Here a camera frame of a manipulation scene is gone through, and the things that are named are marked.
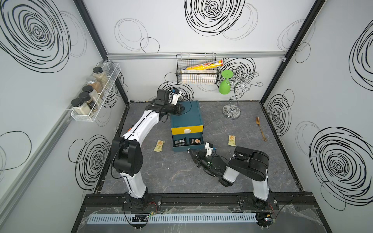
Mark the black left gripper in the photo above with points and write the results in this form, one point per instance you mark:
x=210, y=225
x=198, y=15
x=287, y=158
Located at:
x=178, y=109

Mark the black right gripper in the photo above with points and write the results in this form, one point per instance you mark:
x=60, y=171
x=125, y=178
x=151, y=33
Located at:
x=201, y=156

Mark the yellow drawer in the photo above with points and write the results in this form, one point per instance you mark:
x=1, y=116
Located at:
x=187, y=129

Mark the teal drawer cabinet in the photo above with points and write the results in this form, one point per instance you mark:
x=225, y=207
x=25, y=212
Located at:
x=191, y=116

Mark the green cookie packet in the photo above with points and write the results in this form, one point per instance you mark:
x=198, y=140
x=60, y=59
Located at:
x=231, y=141
x=159, y=146

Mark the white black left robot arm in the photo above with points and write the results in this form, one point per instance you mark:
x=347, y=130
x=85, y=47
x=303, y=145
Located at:
x=126, y=149

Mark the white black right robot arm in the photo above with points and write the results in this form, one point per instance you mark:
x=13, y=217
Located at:
x=251, y=163

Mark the white box in basket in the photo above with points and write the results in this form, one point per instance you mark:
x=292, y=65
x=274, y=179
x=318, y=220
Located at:
x=197, y=76

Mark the clear acrylic spice shelf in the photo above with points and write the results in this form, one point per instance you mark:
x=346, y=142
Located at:
x=109, y=97

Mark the gold fork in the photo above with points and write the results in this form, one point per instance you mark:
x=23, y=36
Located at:
x=257, y=120

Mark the yellow snack tube package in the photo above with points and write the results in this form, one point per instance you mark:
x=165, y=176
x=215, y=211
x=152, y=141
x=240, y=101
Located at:
x=207, y=66

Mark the spice jar black lid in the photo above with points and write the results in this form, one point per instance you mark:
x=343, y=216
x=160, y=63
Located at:
x=80, y=107
x=100, y=76
x=85, y=96
x=93, y=94

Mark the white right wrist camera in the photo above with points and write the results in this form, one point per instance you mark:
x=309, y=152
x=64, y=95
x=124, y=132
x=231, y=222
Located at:
x=209, y=149

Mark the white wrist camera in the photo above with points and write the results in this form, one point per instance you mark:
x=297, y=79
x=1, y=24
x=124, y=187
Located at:
x=209, y=149
x=175, y=96

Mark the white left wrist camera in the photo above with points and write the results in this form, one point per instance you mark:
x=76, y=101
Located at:
x=175, y=96

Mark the black wire wall basket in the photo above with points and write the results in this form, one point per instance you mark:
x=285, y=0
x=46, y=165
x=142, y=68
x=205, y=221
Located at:
x=185, y=60

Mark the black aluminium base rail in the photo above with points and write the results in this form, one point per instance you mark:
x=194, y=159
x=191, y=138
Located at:
x=244, y=200

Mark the grey slotted cable duct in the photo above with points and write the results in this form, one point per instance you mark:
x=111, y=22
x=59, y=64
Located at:
x=172, y=218

